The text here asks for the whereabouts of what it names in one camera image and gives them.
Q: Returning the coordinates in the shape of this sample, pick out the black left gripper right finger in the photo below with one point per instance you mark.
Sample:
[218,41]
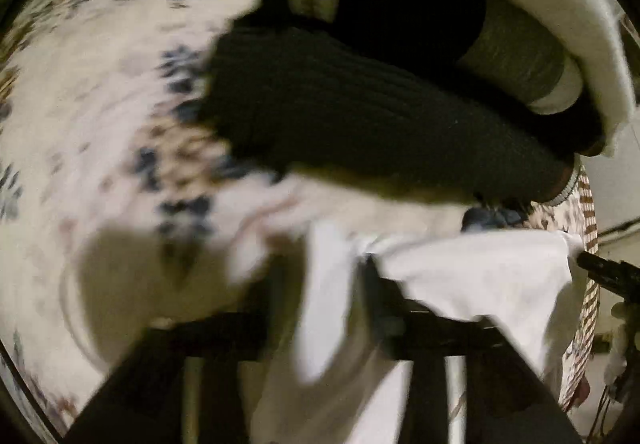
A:
[467,383]

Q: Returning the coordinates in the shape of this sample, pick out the white cloth garment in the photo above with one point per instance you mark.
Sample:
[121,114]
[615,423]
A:
[327,381]

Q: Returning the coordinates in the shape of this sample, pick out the black knitted garment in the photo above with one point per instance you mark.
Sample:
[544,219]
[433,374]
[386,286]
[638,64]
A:
[473,95]

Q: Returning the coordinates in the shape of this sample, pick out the floral fleece blanket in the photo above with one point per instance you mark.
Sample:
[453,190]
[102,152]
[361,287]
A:
[118,207]

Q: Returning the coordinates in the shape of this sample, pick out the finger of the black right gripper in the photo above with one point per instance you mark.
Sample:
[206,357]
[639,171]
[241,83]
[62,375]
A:
[621,278]

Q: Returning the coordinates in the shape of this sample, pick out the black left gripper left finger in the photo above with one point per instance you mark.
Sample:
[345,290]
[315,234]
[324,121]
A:
[176,385]

